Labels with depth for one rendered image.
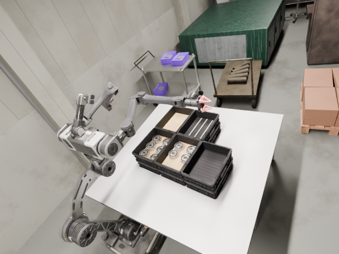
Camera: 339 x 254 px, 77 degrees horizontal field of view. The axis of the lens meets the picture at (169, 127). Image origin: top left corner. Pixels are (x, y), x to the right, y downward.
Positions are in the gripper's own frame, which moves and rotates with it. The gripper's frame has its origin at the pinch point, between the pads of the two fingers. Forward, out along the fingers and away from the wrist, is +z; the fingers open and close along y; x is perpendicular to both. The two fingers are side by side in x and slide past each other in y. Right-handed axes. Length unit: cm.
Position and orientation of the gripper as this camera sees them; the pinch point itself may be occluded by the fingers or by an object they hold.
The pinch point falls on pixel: (210, 104)
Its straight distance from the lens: 153.4
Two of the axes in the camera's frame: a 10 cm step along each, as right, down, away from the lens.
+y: 2.7, 7.2, 6.4
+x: -4.6, 6.8, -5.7
